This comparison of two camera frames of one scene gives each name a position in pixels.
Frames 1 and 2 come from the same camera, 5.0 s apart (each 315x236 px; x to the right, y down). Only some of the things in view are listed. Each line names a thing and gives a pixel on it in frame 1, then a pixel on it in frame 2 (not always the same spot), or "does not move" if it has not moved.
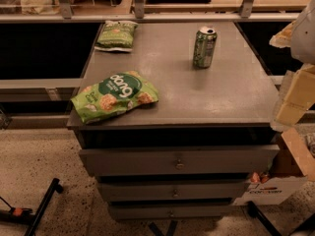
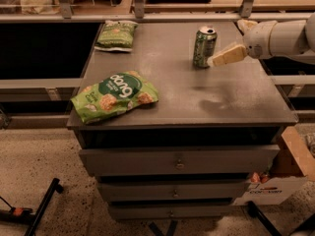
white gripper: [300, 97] → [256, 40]
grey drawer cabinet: [190, 154] does not move
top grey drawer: [182, 160] does not move
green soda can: [205, 45] does not move
